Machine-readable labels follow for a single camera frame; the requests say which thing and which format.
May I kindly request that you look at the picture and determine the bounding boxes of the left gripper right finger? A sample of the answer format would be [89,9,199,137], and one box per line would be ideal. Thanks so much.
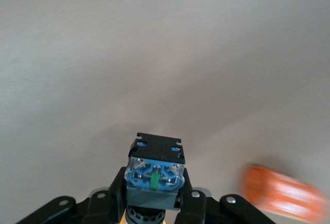
[175,168,276,224]

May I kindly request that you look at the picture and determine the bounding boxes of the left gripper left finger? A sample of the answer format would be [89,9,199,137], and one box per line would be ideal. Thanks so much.
[15,166,129,224]

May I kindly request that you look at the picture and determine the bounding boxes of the yellow cap push button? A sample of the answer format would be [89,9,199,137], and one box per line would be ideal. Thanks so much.
[123,132,187,224]

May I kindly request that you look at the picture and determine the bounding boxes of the orange 4680 cylinder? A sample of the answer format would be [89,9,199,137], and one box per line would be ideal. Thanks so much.
[238,164,329,222]

